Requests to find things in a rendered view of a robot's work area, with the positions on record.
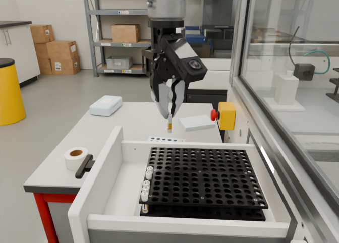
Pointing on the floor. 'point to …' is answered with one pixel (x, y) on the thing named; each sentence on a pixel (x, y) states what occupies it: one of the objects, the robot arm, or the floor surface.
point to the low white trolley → (61, 189)
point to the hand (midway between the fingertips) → (170, 114)
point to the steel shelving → (137, 68)
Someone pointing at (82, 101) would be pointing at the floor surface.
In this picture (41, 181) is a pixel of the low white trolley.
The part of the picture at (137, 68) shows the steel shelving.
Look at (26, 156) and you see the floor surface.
